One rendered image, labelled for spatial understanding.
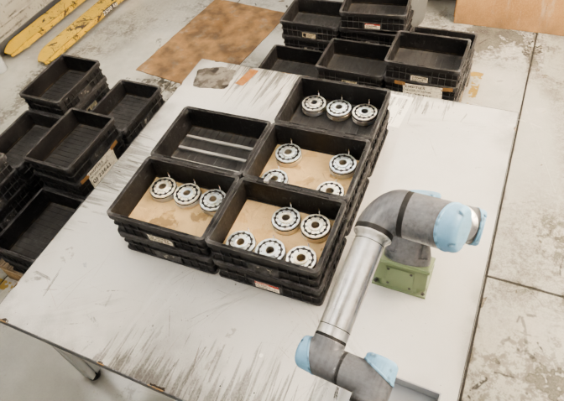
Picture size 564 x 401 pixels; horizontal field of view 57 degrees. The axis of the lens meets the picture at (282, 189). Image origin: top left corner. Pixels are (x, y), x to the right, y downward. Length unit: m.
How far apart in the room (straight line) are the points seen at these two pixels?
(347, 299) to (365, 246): 0.13
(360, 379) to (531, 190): 2.15
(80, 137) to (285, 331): 1.72
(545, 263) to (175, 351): 1.84
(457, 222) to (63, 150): 2.24
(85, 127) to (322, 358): 2.19
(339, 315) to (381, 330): 0.57
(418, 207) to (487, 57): 2.82
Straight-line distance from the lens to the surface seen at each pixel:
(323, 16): 3.69
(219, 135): 2.19
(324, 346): 1.19
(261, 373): 1.72
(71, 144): 2.99
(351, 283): 1.21
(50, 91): 3.45
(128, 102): 3.30
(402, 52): 3.12
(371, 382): 1.16
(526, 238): 2.91
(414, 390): 1.68
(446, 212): 1.22
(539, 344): 2.63
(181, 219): 1.93
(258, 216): 1.87
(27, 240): 2.97
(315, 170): 1.98
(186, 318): 1.86
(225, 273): 1.87
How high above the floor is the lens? 2.29
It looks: 49 degrees down
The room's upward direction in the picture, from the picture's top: 10 degrees counter-clockwise
